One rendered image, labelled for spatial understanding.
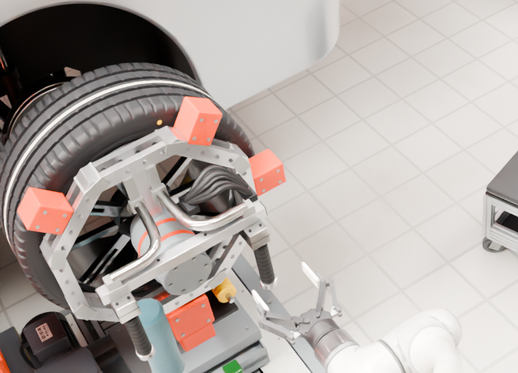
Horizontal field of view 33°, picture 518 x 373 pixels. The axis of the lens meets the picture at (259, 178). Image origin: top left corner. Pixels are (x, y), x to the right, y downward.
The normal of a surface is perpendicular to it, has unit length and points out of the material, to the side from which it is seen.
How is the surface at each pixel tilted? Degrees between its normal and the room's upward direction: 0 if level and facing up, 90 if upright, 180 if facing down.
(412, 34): 0
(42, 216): 90
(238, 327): 0
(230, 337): 0
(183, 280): 90
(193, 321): 90
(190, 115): 55
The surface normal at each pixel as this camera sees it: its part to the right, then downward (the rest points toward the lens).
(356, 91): -0.16, -0.69
